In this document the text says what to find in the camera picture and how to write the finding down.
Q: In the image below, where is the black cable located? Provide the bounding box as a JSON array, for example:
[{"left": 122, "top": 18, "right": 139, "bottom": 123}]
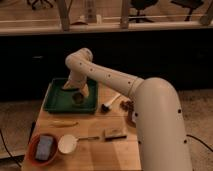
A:
[
  {"left": 0, "top": 129, "right": 22, "bottom": 169},
  {"left": 186, "top": 133, "right": 213, "bottom": 153}
]

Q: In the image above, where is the wooden block with black base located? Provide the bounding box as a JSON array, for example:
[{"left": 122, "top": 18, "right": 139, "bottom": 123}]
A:
[{"left": 104, "top": 128, "right": 127, "bottom": 141}]

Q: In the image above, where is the wooden table leg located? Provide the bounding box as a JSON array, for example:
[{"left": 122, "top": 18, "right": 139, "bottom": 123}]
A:
[
  {"left": 120, "top": 0, "right": 130, "bottom": 29},
  {"left": 56, "top": 0, "right": 70, "bottom": 31}
]

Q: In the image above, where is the blue sponge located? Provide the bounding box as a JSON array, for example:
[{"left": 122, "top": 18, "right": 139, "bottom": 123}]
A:
[{"left": 35, "top": 135, "right": 53, "bottom": 161}]

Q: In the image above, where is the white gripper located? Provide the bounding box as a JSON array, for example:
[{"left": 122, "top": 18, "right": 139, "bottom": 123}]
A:
[{"left": 62, "top": 70, "right": 90, "bottom": 98}]

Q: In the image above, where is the black office chair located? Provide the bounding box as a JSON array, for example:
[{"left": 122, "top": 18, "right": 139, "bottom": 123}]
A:
[{"left": 129, "top": 0, "right": 158, "bottom": 23}]

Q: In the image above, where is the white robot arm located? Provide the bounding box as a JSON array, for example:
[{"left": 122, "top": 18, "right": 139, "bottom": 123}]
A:
[{"left": 65, "top": 48, "right": 193, "bottom": 171}]

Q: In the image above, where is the red bowl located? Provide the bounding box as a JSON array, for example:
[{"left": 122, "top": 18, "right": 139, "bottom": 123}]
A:
[{"left": 26, "top": 133, "right": 58, "bottom": 166}]

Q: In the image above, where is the black cable right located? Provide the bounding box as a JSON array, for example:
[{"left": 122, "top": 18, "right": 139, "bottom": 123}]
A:
[{"left": 186, "top": 133, "right": 213, "bottom": 153}]

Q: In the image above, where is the wooden table leg left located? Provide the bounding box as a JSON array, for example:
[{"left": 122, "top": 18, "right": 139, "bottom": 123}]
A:
[{"left": 56, "top": 0, "right": 70, "bottom": 31}]

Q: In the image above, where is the white ladle spoon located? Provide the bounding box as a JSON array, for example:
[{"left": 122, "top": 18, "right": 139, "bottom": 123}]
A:
[{"left": 58, "top": 134, "right": 99, "bottom": 154}]

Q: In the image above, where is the wooden table leg right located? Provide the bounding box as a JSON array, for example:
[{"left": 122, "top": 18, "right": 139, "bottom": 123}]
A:
[{"left": 120, "top": 0, "right": 130, "bottom": 29}]

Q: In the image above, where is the black cable left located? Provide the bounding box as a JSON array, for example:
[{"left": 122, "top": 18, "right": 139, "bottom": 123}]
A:
[{"left": 0, "top": 129, "right": 22, "bottom": 169}]

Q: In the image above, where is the brown small object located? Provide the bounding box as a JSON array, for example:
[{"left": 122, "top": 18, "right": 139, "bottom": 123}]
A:
[{"left": 120, "top": 101, "right": 134, "bottom": 113}]

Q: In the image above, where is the green plastic tray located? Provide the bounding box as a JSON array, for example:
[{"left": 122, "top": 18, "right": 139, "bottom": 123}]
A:
[{"left": 43, "top": 78, "right": 98, "bottom": 114}]

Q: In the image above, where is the white handled brush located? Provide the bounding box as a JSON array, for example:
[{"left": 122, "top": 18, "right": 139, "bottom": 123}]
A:
[{"left": 101, "top": 93, "right": 121, "bottom": 113}]

